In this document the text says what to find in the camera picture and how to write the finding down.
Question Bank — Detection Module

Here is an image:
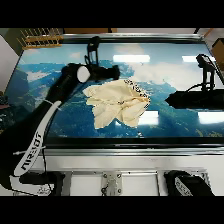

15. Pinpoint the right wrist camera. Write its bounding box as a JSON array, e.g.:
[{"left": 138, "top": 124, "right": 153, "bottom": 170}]
[{"left": 195, "top": 53, "right": 218, "bottom": 92}]

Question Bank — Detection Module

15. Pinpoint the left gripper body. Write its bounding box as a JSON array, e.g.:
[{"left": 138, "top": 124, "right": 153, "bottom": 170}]
[{"left": 98, "top": 64, "right": 121, "bottom": 82}]

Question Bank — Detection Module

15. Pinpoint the silver frame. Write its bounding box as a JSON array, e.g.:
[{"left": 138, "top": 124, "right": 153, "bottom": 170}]
[{"left": 0, "top": 32, "right": 224, "bottom": 197}]

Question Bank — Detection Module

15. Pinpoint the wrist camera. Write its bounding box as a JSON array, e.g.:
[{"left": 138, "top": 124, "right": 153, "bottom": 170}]
[
  {"left": 85, "top": 35, "right": 102, "bottom": 66},
  {"left": 195, "top": 53, "right": 218, "bottom": 92}
]

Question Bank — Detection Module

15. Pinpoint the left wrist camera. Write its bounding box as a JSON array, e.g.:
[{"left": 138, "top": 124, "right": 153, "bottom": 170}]
[{"left": 85, "top": 35, "right": 102, "bottom": 66}]

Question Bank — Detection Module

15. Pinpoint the black cable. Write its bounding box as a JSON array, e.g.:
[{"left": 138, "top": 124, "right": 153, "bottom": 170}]
[{"left": 40, "top": 145, "right": 54, "bottom": 194}]

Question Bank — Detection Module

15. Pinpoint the yellow wooden rack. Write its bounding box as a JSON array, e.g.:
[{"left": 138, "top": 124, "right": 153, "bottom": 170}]
[{"left": 18, "top": 28, "right": 65, "bottom": 51}]

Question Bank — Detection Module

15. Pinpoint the cream garment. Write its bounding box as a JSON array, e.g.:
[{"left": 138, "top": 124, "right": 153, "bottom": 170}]
[{"left": 82, "top": 78, "right": 152, "bottom": 130}]

